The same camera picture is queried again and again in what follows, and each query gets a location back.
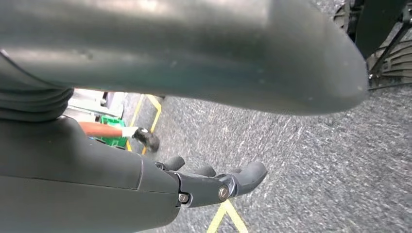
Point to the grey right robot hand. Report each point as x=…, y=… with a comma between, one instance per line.
x=80, y=186

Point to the person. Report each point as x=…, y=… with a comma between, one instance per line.
x=103, y=129

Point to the green plastic crate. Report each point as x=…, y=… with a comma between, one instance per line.
x=112, y=121

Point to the grey robot body shell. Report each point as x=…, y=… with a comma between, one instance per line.
x=193, y=48

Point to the black robot leg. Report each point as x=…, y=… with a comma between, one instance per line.
x=396, y=64

